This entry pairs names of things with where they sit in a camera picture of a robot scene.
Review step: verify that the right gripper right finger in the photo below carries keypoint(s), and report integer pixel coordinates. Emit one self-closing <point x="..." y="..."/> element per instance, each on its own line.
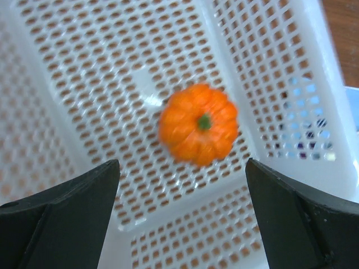
<point x="301" y="226"/>

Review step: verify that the orange fake pumpkin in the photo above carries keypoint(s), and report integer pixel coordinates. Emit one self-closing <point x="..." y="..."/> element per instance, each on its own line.
<point x="198" y="125"/>

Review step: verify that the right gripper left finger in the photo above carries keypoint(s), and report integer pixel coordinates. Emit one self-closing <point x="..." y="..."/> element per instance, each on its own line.
<point x="63" y="226"/>

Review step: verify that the white perforated plastic basket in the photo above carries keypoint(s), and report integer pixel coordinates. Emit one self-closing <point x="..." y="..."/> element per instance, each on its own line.
<point x="83" y="82"/>

